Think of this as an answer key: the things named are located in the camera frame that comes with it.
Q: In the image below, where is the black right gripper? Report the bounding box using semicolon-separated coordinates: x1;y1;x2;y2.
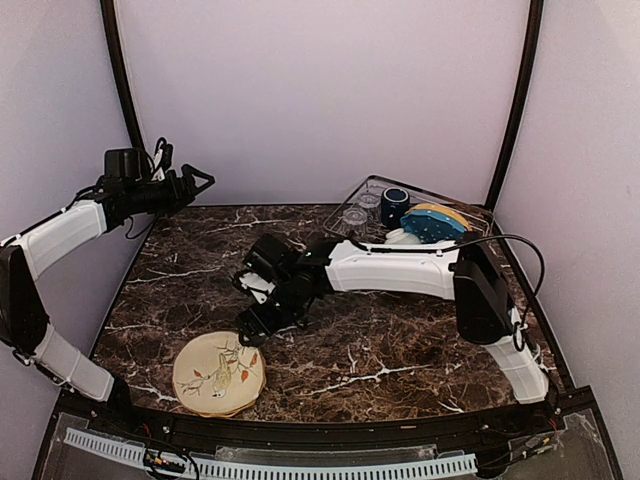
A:
236;274;305;345

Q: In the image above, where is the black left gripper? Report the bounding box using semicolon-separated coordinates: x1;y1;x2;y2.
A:
125;163;214;216

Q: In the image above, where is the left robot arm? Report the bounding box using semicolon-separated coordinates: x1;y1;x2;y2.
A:
1;149;215;436

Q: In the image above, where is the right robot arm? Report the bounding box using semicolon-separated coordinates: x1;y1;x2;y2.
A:
234;233;550;434

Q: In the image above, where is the clear glass cup near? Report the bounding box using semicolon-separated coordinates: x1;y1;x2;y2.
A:
341;207;368;233

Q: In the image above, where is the clear glass cup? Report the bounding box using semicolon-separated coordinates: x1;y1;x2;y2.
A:
341;207;368;233
356;192;380;212

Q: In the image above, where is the clear glass cup far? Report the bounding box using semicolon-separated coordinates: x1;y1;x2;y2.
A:
356;192;380;212

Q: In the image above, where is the pale green ribbed bowl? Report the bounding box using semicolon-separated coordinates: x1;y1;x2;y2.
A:
385;228;421;245

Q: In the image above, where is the dark blue mug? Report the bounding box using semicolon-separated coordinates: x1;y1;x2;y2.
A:
381;187;410;229

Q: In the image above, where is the blue dotted plate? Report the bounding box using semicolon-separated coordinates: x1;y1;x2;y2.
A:
400;210;468;244

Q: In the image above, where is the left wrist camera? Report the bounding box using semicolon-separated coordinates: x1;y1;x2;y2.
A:
151;137;173;181

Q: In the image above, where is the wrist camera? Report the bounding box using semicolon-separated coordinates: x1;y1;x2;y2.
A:
232;234;301;304
151;137;173;181

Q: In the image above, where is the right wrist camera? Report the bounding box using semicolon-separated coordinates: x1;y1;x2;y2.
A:
232;234;301;304

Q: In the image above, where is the white slotted cable duct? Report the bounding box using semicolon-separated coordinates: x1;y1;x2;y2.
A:
63;428;478;479

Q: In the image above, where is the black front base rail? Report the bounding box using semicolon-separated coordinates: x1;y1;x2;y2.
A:
57;387;595;464

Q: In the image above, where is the black left corner post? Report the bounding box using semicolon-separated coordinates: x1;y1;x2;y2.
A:
99;0;145;148

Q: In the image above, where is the black corner post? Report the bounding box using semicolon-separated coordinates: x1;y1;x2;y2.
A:
484;0;544;211
99;0;145;148

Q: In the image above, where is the metal wire dish rack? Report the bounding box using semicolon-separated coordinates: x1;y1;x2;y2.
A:
323;175;495;243

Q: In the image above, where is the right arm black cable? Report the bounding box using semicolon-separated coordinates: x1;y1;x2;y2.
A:
439;234;546;351

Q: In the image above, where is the black right corner post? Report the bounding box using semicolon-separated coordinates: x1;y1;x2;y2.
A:
484;0;544;211

